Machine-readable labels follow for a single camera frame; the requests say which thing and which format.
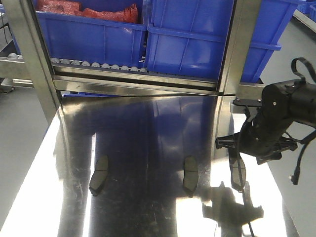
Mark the blue plastic bin left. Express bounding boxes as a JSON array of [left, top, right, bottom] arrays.
[[36, 0, 147, 67]]

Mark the dark brake pad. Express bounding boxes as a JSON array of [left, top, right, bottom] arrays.
[[228, 148, 246, 192], [89, 156, 109, 197]]

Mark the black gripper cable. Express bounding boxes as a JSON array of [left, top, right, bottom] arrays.
[[283, 57, 316, 186]]

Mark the red plastic bag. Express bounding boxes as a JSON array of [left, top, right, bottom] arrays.
[[36, 0, 138, 24]]

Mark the large blue plastic bin right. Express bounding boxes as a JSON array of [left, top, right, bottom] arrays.
[[145, 0, 302, 83]]

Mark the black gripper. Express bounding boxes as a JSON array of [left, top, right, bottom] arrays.
[[215, 80, 316, 164]]

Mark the stainless steel rack frame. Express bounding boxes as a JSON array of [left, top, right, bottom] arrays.
[[0, 0, 263, 122]]

